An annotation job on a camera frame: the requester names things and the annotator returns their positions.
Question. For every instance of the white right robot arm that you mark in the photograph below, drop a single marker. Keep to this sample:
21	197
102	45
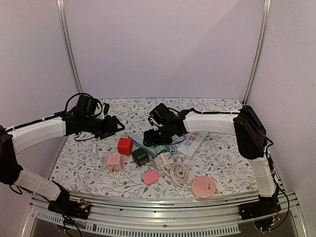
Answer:
252	141

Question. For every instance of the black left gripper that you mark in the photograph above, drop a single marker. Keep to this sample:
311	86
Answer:
110	127

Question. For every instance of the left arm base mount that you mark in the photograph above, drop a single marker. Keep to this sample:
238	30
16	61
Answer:
74	208

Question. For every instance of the blue power strip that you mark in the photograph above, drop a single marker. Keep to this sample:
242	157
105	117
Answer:
138	141

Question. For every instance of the white plug block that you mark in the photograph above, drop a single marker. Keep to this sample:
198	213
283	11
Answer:
163	160

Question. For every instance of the floral table cloth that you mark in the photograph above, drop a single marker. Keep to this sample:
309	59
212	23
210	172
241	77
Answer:
81	165

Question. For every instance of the pink round cable reel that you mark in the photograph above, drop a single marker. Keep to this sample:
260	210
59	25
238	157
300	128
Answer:
203	187

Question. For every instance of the dark green cube socket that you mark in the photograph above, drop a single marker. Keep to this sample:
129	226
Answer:
140	157

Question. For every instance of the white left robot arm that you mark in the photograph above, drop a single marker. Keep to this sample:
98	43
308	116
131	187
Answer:
82	113

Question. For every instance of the right aluminium corner post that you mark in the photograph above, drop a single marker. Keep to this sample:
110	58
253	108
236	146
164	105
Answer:
259	50

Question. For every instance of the left aluminium corner post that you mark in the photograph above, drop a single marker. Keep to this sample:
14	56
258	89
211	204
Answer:
67	43

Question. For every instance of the aluminium corner post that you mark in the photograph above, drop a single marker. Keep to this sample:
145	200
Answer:
67	43
259	50

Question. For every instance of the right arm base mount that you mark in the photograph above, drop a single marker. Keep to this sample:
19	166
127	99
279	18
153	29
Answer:
264	206

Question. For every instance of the aluminium front rail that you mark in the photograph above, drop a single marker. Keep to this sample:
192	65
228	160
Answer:
215	217

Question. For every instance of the green beige socket adapter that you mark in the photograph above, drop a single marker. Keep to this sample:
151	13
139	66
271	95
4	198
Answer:
160	149

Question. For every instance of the light pink cube socket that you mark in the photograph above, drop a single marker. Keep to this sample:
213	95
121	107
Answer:
115	162

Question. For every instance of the red cube socket adapter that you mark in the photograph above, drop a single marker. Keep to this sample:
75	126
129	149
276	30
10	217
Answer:
125	146

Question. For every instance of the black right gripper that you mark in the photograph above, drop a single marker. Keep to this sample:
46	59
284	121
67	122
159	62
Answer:
153	135

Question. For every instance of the pink plug adapter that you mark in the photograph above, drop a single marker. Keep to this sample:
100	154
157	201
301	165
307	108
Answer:
150	177

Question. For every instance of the white colourful power strip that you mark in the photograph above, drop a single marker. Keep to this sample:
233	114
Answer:
191	144

